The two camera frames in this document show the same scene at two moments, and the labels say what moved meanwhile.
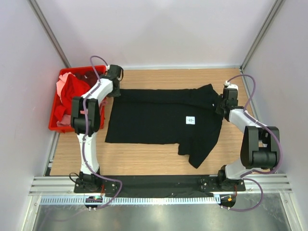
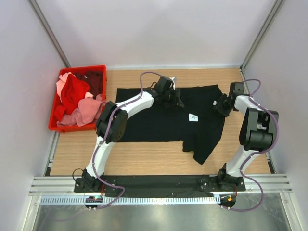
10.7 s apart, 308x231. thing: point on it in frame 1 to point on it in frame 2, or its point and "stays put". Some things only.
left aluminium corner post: [34, 5] stays put
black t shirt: [187, 116] stays put
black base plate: [162, 184] stays put
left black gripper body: [116, 93] to [171, 99]
